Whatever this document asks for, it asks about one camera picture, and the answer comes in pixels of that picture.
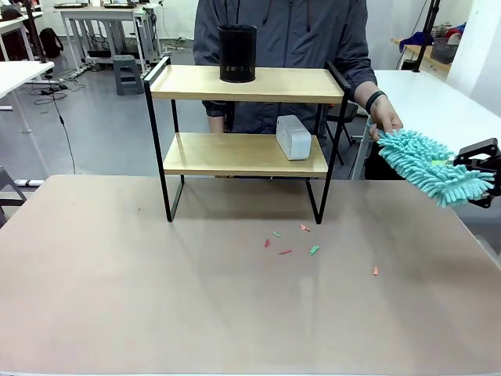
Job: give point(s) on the white table with leg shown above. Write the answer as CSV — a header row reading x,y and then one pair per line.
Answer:
x,y
19,76

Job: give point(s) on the teal chenille duster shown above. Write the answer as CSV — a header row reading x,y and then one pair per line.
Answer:
x,y
426,168

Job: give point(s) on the thin red paper scrap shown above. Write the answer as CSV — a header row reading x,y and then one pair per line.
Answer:
x,y
285,252

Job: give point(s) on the person's left hand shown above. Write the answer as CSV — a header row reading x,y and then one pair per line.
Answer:
x,y
385,117

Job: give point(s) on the grey rectangular speaker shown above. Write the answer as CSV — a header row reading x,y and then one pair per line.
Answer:
x,y
293,138

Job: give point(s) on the white background desk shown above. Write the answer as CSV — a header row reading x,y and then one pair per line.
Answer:
x,y
13,31

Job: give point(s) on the grey plastic step stool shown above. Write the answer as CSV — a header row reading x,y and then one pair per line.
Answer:
x,y
128,74

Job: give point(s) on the black wristband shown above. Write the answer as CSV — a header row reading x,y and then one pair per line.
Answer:
x,y
375,100

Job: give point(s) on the black mesh pen cup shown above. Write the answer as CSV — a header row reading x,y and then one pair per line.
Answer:
x,y
237,53

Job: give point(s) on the black pole with clamp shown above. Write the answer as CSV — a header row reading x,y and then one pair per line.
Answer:
x,y
35,31

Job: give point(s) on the blue cloth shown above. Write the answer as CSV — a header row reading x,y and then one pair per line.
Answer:
x,y
417,39

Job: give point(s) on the black vertical pole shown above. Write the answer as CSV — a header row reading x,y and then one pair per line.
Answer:
x,y
426,31

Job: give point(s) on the large white table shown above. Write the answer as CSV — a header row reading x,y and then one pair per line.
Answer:
x,y
422,102

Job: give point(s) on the two-tier wooden black-frame shelf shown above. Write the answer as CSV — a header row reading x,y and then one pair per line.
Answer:
x,y
242,88

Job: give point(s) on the wooden background table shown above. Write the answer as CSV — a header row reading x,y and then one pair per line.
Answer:
x,y
440,64

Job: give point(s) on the person in grey jacket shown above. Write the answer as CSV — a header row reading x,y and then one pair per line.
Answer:
x,y
285,35

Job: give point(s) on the person's left forearm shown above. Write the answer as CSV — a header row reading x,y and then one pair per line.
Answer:
x,y
364,96

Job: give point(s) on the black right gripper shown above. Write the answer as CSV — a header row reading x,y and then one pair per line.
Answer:
x,y
496,172

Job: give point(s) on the grey mesh basket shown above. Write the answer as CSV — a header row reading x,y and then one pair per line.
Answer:
x,y
444,49

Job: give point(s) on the black backpack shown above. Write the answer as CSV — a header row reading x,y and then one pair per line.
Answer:
x,y
51,42

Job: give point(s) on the white metal-frame desk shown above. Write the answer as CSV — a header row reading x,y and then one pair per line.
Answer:
x,y
102,23

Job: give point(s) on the black folding chair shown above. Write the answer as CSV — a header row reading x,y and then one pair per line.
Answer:
x,y
344,121

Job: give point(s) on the pinkish orange paper scrap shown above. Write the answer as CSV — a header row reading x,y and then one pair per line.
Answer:
x,y
304,227

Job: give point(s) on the grey chair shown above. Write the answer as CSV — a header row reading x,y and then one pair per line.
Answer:
x,y
9,196

